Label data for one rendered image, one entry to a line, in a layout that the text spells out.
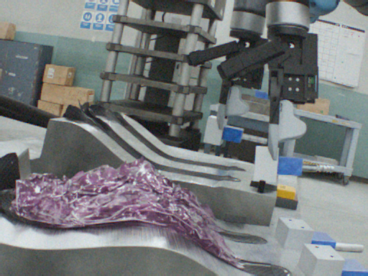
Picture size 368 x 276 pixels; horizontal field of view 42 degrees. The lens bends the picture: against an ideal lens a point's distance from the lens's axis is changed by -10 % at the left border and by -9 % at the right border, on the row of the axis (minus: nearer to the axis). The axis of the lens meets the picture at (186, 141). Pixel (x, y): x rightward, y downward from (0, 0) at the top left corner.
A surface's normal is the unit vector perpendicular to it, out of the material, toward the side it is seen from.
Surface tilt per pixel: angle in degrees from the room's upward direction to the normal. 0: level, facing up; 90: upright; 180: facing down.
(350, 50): 87
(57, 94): 88
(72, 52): 90
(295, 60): 82
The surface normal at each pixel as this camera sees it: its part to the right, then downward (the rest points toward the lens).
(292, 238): 0.11, 0.15
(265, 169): -0.17, -0.05
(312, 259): -0.98, -0.17
